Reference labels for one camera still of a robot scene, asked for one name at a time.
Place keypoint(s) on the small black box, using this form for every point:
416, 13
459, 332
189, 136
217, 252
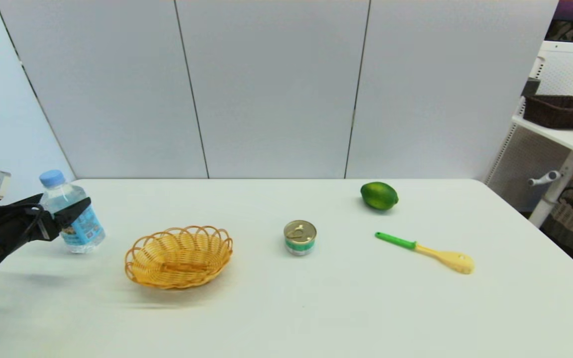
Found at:
530, 88

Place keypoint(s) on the green lime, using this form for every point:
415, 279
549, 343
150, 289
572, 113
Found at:
378, 195

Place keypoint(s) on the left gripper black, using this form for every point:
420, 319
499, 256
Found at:
3, 228

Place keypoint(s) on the white desk leg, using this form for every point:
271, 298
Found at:
557, 189

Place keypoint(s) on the dark brown wicker basket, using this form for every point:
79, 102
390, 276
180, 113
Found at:
560, 112

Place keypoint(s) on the small tin can green label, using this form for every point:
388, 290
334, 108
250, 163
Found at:
300, 236

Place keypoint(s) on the clear water bottle blue cap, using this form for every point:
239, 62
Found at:
80, 233

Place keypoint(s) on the white shelf unit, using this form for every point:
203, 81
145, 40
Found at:
520, 154

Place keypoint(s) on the yellow wicker basket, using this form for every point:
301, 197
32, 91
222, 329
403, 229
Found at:
179, 258

